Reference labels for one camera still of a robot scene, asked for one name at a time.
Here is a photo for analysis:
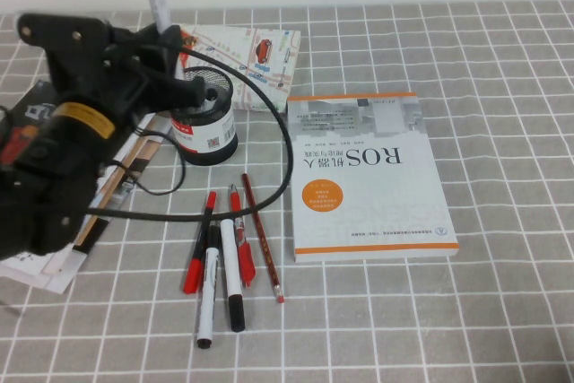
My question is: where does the red gel pen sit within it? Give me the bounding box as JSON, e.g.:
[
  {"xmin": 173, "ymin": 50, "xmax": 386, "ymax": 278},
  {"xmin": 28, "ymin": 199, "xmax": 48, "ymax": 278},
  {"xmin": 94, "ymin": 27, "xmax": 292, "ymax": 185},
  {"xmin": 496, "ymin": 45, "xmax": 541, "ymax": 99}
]
[{"xmin": 228, "ymin": 184, "xmax": 257, "ymax": 289}]

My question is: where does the white marker plain barrel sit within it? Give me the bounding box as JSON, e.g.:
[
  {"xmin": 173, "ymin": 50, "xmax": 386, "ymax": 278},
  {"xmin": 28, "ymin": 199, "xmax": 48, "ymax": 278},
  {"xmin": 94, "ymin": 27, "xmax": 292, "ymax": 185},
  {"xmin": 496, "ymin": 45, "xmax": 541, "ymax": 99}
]
[{"xmin": 219, "ymin": 218, "xmax": 247, "ymax": 334}]

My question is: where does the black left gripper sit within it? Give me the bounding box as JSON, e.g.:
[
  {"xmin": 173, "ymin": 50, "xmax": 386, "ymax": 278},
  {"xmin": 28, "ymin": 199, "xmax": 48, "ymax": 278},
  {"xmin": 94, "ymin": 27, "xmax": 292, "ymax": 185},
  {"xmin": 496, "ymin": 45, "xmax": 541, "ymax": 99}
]
[{"xmin": 56, "ymin": 22, "xmax": 207, "ymax": 142}]

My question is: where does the white paper booklet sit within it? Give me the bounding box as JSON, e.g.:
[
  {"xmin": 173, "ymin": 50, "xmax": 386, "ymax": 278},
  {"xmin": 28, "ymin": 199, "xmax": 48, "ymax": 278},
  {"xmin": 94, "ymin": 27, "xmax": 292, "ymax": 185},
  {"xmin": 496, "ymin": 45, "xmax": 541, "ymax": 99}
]
[{"xmin": 0, "ymin": 260, "xmax": 78, "ymax": 296}]

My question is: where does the red white map book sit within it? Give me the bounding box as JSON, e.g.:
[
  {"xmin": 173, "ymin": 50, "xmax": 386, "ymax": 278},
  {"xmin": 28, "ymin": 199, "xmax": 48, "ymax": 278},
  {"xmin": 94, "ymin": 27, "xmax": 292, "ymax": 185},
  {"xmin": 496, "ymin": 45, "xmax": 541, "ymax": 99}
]
[{"xmin": 178, "ymin": 23, "xmax": 301, "ymax": 114}]

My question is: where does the thick black cable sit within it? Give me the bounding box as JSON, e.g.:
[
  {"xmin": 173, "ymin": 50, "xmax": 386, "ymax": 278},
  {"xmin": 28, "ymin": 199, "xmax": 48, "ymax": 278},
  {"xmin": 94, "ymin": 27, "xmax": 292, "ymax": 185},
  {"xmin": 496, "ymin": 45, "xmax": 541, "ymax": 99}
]
[{"xmin": 83, "ymin": 47, "xmax": 296, "ymax": 223}]

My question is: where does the red black marker pen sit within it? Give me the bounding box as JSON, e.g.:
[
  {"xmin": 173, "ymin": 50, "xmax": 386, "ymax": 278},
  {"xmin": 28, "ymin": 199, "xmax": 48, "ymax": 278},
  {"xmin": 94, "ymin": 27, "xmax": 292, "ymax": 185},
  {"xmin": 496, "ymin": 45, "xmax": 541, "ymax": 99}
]
[{"xmin": 181, "ymin": 191, "xmax": 218, "ymax": 295}]

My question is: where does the white marker printed barrel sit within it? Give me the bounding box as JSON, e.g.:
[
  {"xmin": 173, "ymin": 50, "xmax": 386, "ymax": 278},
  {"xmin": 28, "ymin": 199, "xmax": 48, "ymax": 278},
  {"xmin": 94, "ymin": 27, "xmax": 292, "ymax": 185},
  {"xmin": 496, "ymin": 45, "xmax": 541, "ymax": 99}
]
[{"xmin": 196, "ymin": 225, "xmax": 222, "ymax": 349}]

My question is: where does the thin black cable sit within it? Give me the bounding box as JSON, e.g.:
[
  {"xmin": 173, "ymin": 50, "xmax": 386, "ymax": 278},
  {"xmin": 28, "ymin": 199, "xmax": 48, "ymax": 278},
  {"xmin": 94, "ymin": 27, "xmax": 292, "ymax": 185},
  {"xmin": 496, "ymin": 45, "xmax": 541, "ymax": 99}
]
[{"xmin": 127, "ymin": 126, "xmax": 187, "ymax": 197}]

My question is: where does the grey checked tablecloth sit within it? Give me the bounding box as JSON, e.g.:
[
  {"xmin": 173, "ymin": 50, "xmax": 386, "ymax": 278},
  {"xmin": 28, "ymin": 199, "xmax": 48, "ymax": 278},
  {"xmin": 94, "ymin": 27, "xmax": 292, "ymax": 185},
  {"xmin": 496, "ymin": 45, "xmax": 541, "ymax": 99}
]
[{"xmin": 0, "ymin": 0, "xmax": 574, "ymax": 383}]

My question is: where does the white orange ROS book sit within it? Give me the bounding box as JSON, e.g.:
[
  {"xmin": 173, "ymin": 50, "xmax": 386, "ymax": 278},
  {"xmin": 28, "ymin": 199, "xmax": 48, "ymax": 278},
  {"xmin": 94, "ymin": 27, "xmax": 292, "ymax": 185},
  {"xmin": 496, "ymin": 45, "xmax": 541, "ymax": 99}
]
[{"xmin": 285, "ymin": 91, "xmax": 460, "ymax": 264}]

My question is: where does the black mesh pen holder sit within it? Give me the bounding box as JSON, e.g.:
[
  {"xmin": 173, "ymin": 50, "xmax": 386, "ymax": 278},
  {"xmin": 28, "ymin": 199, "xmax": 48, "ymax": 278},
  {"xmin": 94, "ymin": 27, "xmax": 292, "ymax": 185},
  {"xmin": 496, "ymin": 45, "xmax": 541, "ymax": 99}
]
[{"xmin": 169, "ymin": 65, "xmax": 239, "ymax": 167}]

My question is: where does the dark red pencil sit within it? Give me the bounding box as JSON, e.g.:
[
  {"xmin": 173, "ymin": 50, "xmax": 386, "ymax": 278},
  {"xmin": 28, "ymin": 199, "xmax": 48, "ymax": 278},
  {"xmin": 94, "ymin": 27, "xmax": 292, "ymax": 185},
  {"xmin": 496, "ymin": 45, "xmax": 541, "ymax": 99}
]
[{"xmin": 240, "ymin": 173, "xmax": 286, "ymax": 304}]

